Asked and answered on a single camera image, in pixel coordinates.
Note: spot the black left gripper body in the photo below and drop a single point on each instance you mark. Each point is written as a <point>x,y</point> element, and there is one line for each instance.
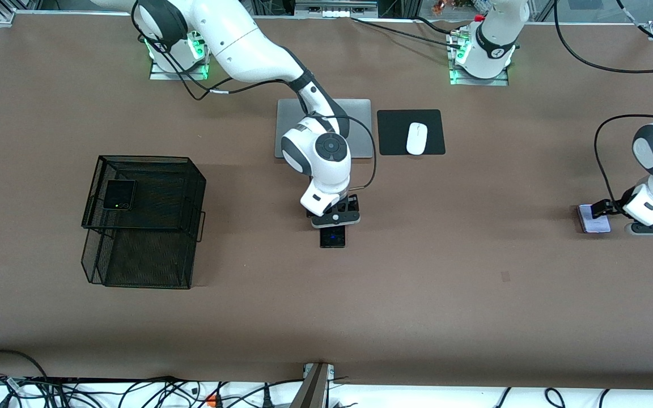
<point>614,207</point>

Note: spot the white phone pink edge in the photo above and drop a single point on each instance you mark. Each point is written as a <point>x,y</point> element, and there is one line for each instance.
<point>598,224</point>

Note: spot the large black slab phone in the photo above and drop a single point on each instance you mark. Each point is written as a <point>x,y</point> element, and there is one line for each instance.
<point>332,238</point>

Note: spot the black flip phone dual camera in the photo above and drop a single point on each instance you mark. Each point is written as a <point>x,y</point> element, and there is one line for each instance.
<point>119,195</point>

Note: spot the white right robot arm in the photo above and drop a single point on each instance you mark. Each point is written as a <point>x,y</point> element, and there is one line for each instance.
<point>247,45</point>

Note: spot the silver closed laptop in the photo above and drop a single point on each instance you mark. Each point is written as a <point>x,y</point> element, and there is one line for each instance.
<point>360,124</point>

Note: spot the black mouse pad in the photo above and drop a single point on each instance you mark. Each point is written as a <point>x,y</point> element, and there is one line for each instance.
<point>394,133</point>

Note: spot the white computer mouse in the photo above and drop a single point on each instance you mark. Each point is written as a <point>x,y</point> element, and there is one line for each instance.
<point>416,139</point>

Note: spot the white power strip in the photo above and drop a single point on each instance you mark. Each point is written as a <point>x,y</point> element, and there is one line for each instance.
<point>332,11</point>

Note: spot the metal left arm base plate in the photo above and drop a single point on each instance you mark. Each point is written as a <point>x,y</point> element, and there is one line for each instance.
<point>459,80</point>

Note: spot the aluminium mounting post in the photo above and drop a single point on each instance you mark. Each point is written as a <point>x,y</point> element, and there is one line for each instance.
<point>312,391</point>

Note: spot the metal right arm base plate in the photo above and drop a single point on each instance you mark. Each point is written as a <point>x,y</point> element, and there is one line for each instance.
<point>159,75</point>

